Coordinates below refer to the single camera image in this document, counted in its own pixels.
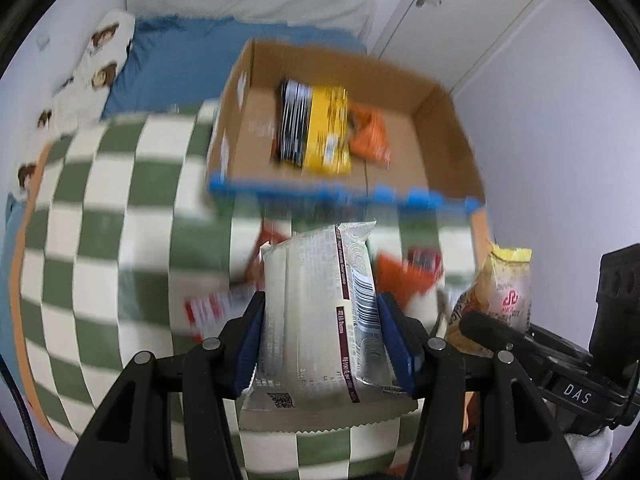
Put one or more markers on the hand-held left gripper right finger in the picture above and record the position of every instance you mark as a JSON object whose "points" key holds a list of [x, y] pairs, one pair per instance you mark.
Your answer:
{"points": [[395, 340]]}

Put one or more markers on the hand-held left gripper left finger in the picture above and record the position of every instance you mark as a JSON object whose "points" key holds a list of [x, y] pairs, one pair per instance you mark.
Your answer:
{"points": [[252, 345]]}

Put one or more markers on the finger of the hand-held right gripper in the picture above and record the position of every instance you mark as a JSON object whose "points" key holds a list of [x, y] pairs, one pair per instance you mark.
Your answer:
{"points": [[492, 327]]}

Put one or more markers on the yellow clear snack bag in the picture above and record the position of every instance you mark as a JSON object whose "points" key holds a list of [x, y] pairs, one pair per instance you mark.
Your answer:
{"points": [[505, 290]]}

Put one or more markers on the cardboard box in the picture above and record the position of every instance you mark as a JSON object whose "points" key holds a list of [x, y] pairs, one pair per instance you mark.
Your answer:
{"points": [[250, 125]]}

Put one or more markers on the red white snack packet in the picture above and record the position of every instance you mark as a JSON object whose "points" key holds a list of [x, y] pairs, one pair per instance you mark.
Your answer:
{"points": [[215, 307]]}

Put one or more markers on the large orange snack packet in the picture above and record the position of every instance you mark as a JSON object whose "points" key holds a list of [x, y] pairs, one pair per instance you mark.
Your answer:
{"points": [[395, 272]]}

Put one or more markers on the white cloth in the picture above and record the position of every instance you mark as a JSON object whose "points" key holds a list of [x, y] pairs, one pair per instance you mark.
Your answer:
{"points": [[590, 452]]}

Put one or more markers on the green checkered blanket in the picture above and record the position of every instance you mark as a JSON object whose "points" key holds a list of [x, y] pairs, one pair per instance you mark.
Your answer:
{"points": [[100, 240]]}

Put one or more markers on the yellow snack packet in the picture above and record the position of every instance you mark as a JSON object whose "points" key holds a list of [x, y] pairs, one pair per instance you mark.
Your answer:
{"points": [[327, 130]]}

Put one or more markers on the black snack packet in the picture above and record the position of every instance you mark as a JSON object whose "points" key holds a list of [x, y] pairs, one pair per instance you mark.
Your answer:
{"points": [[292, 120]]}

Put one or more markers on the light blue mattress sheet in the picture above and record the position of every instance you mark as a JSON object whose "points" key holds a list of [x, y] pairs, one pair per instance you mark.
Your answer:
{"points": [[11, 240]]}

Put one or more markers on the blue bedsheet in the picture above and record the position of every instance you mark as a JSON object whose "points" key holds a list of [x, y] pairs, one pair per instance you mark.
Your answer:
{"points": [[175, 70]]}

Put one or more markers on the white door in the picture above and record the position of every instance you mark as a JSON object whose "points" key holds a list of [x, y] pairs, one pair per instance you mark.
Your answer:
{"points": [[475, 20]]}

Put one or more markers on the bear print pillow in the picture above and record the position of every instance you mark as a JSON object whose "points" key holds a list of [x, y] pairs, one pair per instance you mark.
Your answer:
{"points": [[100, 55]]}

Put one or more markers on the white wall switch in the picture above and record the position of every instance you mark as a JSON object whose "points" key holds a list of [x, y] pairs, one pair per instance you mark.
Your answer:
{"points": [[43, 41]]}

